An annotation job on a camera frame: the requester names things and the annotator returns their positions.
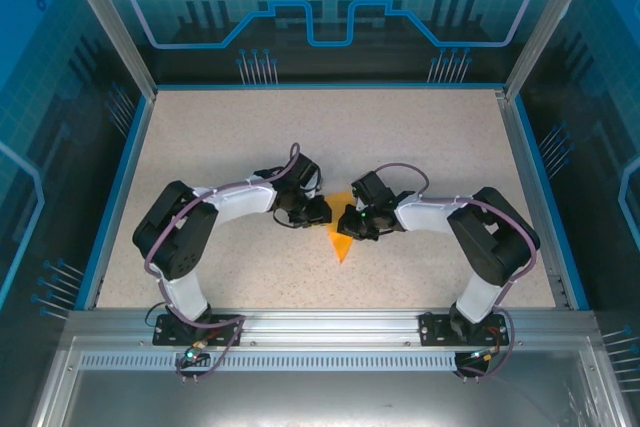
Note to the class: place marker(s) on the orange paper sheet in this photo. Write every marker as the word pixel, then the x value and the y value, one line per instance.
pixel 340 247

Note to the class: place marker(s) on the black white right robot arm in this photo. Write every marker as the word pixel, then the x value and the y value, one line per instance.
pixel 492 242

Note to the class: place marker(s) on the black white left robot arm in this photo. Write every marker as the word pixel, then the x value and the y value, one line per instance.
pixel 172 242

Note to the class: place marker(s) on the aluminium base beam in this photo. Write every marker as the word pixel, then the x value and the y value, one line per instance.
pixel 325 327

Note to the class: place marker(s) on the blue table edge strip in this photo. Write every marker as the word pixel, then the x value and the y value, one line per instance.
pixel 546 187
pixel 117 197

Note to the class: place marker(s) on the brushed metal tray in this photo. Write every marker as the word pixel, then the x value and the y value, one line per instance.
pixel 320 397

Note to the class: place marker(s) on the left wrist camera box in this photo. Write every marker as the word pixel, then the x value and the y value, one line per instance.
pixel 320 186

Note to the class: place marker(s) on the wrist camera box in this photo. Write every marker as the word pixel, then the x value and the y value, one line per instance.
pixel 359 204
pixel 320 186

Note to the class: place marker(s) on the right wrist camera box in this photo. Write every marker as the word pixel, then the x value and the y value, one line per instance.
pixel 359 204

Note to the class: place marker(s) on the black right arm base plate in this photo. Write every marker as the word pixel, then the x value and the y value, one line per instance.
pixel 435 329

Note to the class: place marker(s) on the aluminium side rail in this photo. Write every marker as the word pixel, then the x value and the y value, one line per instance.
pixel 530 187

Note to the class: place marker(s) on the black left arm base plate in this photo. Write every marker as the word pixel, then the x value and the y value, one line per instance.
pixel 170 332

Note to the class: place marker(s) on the aluminium frame post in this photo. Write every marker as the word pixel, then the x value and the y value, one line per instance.
pixel 114 22
pixel 548 22

